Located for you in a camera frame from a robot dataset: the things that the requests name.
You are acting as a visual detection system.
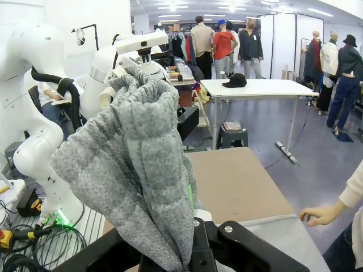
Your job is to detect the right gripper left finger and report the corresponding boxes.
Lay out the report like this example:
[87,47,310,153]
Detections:
[53,226,142,272]

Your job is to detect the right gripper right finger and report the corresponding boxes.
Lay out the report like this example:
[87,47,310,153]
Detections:
[187,183,310,272]

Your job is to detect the grey training pants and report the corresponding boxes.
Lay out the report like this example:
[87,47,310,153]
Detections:
[50,64,331,272]

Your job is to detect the person left forearm cream sleeve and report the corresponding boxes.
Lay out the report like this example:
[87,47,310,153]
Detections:
[339,167,363,209]

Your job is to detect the person left hand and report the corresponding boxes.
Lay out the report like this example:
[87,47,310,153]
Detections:
[299,199,349,227]

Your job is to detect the yellow black tape measure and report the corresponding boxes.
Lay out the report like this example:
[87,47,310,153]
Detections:
[30,198,44,213]

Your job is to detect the black power brick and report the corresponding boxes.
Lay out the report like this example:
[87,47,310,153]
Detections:
[16,186,37,218]

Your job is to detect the yellow emergency stop button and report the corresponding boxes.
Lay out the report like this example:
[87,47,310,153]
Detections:
[0,228,14,252]

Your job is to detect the person in cream cardigan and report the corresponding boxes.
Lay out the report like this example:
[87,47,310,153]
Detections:
[322,206,363,272]

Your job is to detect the dark plastic stool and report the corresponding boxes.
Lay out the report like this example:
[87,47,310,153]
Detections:
[216,121,249,150]

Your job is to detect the black case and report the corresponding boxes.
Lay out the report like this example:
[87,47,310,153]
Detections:
[176,105,200,142]

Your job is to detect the white step ladder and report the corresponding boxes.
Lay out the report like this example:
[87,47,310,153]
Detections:
[192,90,214,137]

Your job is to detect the seated person in white shirt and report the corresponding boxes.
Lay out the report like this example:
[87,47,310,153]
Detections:
[28,82,74,142]

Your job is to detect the white table with T-foot leg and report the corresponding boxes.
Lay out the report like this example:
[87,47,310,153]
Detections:
[200,78,320,165]

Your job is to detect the black baseball cap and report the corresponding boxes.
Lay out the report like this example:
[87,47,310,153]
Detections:
[222,73,248,88]

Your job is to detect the cluttered work table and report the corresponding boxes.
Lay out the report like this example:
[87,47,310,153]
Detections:
[166,56,198,86]

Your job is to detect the mannequin with red scarf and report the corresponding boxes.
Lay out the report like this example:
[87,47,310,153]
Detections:
[302,30,323,86]

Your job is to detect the mannequin in dark shirt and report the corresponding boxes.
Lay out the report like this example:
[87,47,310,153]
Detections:
[238,18,264,80]

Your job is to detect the mannequin in red t-shirt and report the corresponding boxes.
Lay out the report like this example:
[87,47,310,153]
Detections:
[212,19,238,80]

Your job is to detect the mannequin in beige shirt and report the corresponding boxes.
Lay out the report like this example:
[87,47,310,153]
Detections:
[189,15,216,80]

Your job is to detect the mannequin in cream jacket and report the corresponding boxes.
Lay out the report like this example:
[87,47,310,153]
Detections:
[319,31,340,111]

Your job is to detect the clothes rack with garments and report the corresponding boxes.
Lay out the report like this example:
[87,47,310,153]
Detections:
[169,30,197,66]

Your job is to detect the black cable bundle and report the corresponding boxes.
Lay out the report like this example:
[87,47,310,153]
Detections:
[0,222,87,272]

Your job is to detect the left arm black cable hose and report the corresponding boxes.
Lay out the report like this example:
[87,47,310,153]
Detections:
[30,66,83,133]

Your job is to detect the white partition wall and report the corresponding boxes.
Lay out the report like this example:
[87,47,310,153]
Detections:
[256,12,326,80]

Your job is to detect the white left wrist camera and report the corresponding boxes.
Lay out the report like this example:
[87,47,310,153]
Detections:
[115,29,170,75]

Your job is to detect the black camera stand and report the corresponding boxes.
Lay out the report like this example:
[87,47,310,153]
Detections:
[70,24,99,52]

